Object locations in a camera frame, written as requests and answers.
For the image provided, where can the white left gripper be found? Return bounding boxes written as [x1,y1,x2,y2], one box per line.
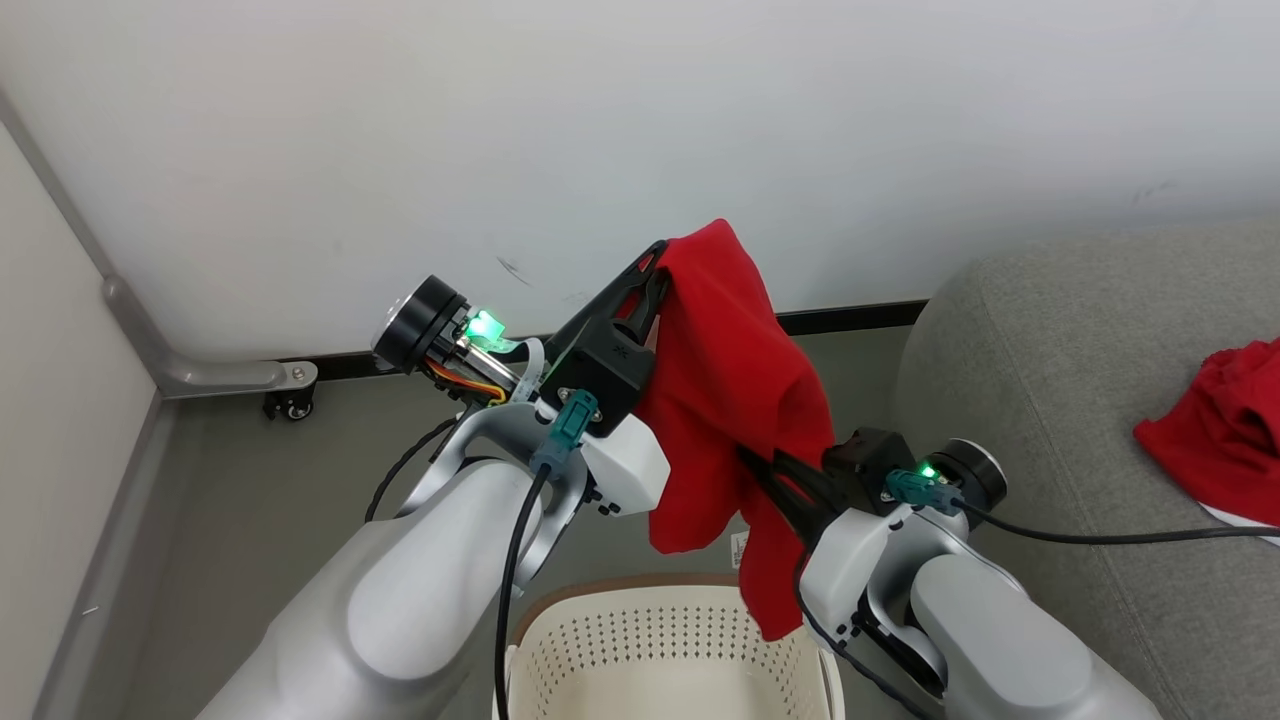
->
[548,240,671,517]

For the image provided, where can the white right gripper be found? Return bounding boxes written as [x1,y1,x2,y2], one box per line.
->
[740,447,916,641]

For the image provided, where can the red cloth garment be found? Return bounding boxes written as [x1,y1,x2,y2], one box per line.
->
[632,218,836,642]

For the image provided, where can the cream perforated laundry basket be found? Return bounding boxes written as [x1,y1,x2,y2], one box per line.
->
[495,573,846,720]

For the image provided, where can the dark grey baseboard strip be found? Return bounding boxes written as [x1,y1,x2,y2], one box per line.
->
[275,300,929,381]

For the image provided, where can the grey fabric sofa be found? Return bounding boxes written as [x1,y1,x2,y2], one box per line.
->
[890,222,1280,720]

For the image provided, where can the red garment with white trim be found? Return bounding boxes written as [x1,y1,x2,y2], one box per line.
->
[1133,338,1280,548]

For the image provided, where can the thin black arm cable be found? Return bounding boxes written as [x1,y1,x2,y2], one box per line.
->
[364,415,461,523]

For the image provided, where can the black cable with teal plug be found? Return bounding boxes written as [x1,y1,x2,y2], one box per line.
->
[885,468,1280,547]
[493,390,601,720]

